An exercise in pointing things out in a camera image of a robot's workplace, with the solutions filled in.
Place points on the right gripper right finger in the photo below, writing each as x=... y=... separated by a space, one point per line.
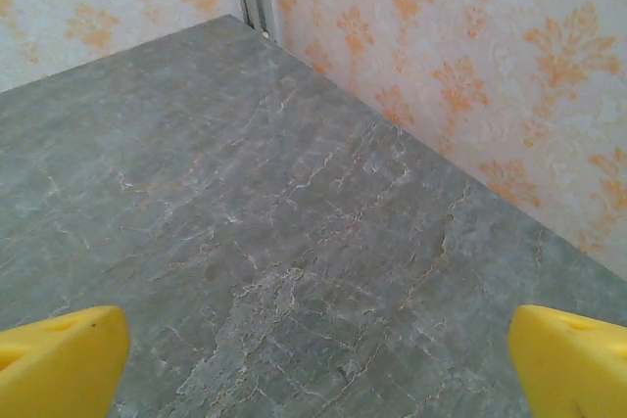
x=573 y=369

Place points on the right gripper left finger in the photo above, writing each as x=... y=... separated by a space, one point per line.
x=59 y=364

